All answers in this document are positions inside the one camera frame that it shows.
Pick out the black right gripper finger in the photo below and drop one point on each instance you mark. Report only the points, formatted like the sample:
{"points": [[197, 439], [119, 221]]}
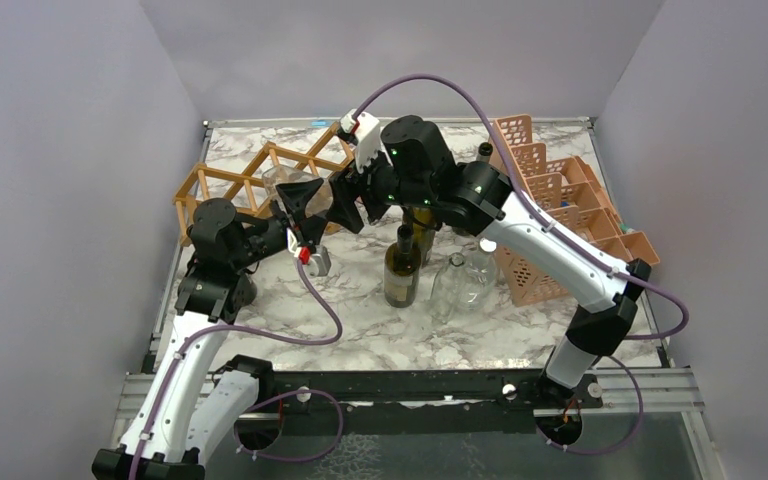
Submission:
{"points": [[311, 230], [296, 196]]}

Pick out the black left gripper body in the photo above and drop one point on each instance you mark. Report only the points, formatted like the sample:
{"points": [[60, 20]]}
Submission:
{"points": [[373, 193]]}

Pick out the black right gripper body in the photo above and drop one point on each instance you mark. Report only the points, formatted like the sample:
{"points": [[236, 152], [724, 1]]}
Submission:
{"points": [[295, 236]]}

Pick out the clear glass bottle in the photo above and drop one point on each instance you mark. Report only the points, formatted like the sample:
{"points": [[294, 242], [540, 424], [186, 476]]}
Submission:
{"points": [[294, 182]]}

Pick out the wooden wine rack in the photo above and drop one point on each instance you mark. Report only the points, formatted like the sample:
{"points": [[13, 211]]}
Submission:
{"points": [[237, 161]]}

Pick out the dark green wine bottle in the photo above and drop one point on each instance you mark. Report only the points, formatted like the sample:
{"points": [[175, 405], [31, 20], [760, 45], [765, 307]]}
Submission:
{"points": [[402, 264]]}

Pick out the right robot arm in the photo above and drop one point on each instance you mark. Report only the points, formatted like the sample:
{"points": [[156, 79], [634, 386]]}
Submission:
{"points": [[407, 163]]}

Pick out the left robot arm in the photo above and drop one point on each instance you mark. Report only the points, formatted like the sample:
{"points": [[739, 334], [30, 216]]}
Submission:
{"points": [[172, 436]]}

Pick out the green wine bottle silver neck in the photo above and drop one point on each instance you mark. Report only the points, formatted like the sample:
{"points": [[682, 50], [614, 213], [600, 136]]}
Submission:
{"points": [[484, 152]]}

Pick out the pink plastic organizer rack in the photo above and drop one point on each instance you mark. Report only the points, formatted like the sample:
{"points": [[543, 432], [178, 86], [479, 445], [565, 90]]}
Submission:
{"points": [[559, 165]]}

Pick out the clear glass jug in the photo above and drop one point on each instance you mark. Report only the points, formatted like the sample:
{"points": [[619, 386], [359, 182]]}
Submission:
{"points": [[464, 282]]}

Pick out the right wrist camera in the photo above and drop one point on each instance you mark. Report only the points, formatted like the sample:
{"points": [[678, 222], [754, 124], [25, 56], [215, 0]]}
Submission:
{"points": [[316, 262]]}

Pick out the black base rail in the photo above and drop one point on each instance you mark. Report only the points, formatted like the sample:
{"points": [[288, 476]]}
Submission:
{"points": [[412, 402]]}

